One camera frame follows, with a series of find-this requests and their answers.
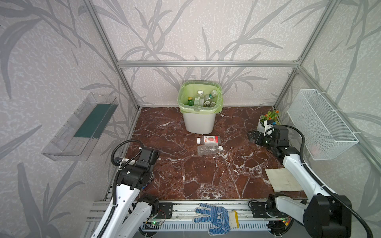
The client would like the guava juice bottle red label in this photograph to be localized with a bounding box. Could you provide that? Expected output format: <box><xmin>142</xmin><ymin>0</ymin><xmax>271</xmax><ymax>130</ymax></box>
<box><xmin>196</xmin><ymin>135</ymin><xmax>221</xmax><ymax>145</ymax></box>

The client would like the clear unlabelled bottle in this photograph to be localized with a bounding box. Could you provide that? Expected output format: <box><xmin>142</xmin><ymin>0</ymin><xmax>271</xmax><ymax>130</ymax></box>
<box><xmin>197</xmin><ymin>145</ymin><xmax>223</xmax><ymax>156</ymax></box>

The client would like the clear bottle green cap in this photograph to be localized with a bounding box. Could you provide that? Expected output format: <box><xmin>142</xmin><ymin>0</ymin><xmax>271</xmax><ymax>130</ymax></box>
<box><xmin>204</xmin><ymin>90</ymin><xmax>218</xmax><ymax>103</ymax></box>

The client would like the green bottle yellow cap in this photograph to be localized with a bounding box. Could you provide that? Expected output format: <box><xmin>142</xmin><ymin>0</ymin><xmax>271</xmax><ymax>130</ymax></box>
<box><xmin>187</xmin><ymin>97</ymin><xmax>194</xmax><ymax>106</ymax></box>

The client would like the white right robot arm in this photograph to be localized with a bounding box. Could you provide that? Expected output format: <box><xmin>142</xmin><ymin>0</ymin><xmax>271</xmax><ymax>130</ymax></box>
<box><xmin>247</xmin><ymin>125</ymin><xmax>374</xmax><ymax>238</ymax></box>

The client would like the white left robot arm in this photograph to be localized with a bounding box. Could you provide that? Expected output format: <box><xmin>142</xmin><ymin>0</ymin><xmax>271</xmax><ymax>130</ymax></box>
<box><xmin>92</xmin><ymin>139</ymin><xmax>160</xmax><ymax>238</ymax></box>

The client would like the white plastic trash bin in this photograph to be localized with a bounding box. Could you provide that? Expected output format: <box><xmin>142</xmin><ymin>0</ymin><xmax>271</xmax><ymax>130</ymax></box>
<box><xmin>182</xmin><ymin>113</ymin><xmax>216</xmax><ymax>134</ymax></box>

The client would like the green bin liner bag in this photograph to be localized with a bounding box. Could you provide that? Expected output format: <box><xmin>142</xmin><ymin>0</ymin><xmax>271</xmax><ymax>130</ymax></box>
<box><xmin>177</xmin><ymin>80</ymin><xmax>224</xmax><ymax>115</ymax></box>

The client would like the potted artificial flower plant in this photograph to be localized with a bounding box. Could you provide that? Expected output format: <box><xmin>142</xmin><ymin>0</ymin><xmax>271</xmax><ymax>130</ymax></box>
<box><xmin>257</xmin><ymin>110</ymin><xmax>280</xmax><ymax>133</ymax></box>

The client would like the beige striped oven mitt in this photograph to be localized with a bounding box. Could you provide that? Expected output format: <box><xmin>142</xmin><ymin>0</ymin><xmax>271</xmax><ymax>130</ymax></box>
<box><xmin>265</xmin><ymin>168</ymin><xmax>303</xmax><ymax>192</ymax></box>

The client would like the green circuit board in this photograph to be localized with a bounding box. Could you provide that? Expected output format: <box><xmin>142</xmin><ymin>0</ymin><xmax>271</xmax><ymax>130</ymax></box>
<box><xmin>143</xmin><ymin>219</ymin><xmax>166</xmax><ymax>230</ymax></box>

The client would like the blue dotted work glove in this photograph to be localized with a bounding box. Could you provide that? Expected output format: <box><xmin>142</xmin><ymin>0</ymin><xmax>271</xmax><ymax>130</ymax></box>
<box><xmin>193</xmin><ymin>203</ymin><xmax>239</xmax><ymax>236</ymax></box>

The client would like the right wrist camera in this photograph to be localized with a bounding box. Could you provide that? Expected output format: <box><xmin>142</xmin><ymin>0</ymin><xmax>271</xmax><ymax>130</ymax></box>
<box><xmin>264</xmin><ymin>120</ymin><xmax>276</xmax><ymax>136</ymax></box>

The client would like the white wire mesh basket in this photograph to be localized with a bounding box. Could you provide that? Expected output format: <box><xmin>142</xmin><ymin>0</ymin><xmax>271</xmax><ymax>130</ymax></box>
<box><xmin>287</xmin><ymin>89</ymin><xmax>359</xmax><ymax>161</ymax></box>

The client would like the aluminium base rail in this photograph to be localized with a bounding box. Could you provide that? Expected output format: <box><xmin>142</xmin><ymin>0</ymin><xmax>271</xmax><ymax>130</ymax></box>
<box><xmin>83</xmin><ymin>199</ymin><xmax>328</xmax><ymax>233</ymax></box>

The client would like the clear wall shelf tray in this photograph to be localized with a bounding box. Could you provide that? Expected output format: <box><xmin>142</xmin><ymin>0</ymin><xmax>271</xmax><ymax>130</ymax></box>
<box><xmin>42</xmin><ymin>93</ymin><xmax>119</xmax><ymax>162</ymax></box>

